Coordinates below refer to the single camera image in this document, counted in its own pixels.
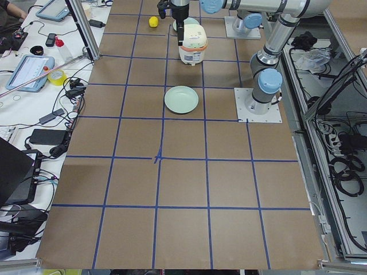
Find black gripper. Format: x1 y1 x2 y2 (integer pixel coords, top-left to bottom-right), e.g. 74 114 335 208
171 0 190 46

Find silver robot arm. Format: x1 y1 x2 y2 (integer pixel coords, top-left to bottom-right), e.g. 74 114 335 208
200 0 331 115

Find green plate behind cooker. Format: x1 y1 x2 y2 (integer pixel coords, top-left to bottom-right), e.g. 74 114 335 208
173 17 200 31

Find white rice cooker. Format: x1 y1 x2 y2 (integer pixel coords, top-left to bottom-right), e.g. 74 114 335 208
178 24 208 66

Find yellow lemon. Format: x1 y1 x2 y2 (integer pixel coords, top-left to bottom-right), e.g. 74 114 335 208
149 16 159 28

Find green plate near centre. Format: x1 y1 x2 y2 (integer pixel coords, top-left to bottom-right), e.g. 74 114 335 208
164 86 199 114

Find red cap spray bottle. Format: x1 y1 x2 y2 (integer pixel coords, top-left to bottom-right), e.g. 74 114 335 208
55 36 73 62

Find black phone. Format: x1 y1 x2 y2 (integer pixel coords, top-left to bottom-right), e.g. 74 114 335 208
45 33 57 47

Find far blue tablet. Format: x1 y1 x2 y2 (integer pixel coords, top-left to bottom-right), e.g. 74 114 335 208
36 0 69 22

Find blue tablet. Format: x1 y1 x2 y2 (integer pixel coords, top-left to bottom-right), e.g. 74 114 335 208
36 0 69 22
6 55 55 92

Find yellow tape roll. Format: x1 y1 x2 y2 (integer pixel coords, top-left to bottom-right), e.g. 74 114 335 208
47 69 67 86

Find crumpled white cloth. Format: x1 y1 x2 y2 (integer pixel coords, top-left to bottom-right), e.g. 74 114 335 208
295 49 331 73

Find black round tape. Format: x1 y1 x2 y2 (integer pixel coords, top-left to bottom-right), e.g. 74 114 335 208
30 45 44 56

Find near blue tablet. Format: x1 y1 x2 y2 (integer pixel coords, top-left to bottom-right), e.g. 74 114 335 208
6 55 55 92

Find black power adapter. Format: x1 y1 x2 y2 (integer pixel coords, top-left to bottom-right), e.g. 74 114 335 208
29 129 67 146

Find metal rod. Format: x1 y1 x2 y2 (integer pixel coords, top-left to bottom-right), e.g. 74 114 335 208
1 55 84 97

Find black laptop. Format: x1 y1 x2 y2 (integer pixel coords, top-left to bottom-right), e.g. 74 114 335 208
1 139 42 206

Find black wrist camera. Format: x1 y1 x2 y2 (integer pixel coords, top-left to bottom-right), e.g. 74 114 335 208
157 0 171 19

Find aluminium frame post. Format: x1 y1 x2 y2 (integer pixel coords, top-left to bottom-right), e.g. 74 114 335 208
65 0 100 61

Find black cable coils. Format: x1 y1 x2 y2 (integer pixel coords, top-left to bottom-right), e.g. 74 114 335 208
328 154 366 198

